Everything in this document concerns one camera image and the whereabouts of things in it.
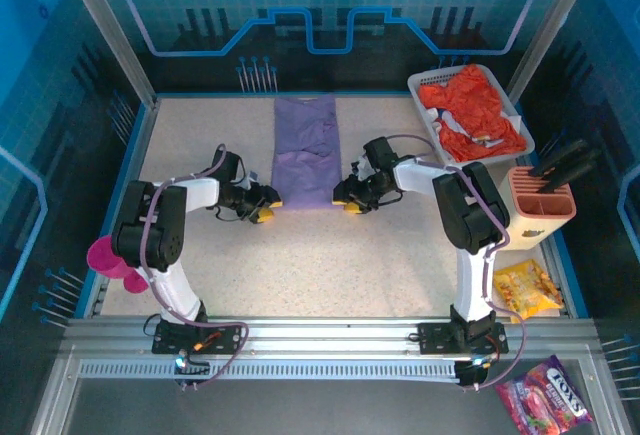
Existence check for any purple t-shirt with star print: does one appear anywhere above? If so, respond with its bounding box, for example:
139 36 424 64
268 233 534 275
271 94 344 212

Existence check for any white perforated plastic basket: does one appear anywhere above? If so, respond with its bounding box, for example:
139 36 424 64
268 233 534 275
405 63 536 165

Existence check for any orange t-shirt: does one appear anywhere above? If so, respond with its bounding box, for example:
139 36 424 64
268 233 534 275
417 64 529 162

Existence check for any magenta plastic cup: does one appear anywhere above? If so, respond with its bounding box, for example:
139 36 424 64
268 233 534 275
86 234 149 296

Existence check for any cream and pink knife block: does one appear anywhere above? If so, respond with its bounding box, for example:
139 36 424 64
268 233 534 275
499 164 579 254

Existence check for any black controller box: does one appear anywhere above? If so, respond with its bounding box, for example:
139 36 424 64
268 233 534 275
172 349 212 392
454 353 501 390

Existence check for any yellow snack bag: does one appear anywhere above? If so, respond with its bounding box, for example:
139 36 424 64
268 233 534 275
492 259 565 324

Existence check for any purple candy bag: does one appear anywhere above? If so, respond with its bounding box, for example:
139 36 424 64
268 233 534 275
493 354 595 435

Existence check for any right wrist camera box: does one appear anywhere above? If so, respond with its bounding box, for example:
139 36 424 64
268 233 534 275
352 154 374 180

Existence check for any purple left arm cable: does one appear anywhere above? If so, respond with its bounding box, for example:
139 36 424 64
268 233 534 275
139 143 251 392

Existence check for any aluminium mounting rail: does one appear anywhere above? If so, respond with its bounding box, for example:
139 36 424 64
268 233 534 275
59 317 604 359

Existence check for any grey slotted cable duct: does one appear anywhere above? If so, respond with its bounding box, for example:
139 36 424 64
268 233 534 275
78 359 474 382

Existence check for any black knife handle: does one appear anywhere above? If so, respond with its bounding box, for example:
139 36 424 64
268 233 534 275
542 148 603 184
531 138 590 177
549 160 599 190

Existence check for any aluminium frame post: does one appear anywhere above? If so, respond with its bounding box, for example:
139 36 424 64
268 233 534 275
55 0 160 109
503 0 604 104

